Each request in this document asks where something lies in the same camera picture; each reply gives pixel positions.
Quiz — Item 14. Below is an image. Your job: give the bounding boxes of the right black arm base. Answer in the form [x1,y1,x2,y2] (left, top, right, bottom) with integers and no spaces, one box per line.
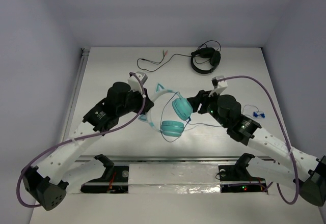
[215,153,269,193]

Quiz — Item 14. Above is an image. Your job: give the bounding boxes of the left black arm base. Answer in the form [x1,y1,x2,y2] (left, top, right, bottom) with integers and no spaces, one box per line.
[80,154,129,194]

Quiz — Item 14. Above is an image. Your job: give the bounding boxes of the aluminium left side rail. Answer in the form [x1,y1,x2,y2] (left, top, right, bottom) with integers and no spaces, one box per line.
[63,47,90,136]

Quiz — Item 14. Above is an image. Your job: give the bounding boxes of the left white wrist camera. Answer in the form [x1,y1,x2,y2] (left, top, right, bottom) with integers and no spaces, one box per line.
[127,72,148,94]

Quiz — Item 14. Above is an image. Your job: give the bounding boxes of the aluminium front rail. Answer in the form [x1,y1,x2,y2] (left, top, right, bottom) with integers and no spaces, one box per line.
[76,155,276,163]

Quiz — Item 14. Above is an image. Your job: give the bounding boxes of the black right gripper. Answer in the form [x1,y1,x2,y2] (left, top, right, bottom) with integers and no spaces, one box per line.
[185,88,229,128]

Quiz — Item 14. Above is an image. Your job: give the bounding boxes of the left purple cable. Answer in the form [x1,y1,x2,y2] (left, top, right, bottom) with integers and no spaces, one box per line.
[16,71,147,208]

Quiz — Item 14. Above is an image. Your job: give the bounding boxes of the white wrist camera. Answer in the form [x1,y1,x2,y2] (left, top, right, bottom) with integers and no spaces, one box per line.
[127,72,148,94]
[208,76,228,97]

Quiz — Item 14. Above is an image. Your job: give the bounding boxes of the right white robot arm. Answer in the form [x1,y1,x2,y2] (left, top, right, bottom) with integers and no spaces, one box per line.
[187,90,325,207]

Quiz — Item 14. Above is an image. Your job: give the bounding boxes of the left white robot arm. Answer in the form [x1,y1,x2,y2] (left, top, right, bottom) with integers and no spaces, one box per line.
[16,78,154,211]

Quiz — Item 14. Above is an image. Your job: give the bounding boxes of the black headphones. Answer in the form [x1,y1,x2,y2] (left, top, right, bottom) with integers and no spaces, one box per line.
[190,40,222,75]

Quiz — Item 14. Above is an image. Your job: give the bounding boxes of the aluminium rail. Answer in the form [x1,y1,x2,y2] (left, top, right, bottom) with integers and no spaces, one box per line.
[63,47,90,136]
[76,155,276,163]

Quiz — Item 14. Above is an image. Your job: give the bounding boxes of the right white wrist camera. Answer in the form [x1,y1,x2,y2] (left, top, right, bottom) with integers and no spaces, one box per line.
[208,76,228,97]

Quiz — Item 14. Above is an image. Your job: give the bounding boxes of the black headphone cable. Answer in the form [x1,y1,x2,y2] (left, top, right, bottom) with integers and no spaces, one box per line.
[137,49,193,72]

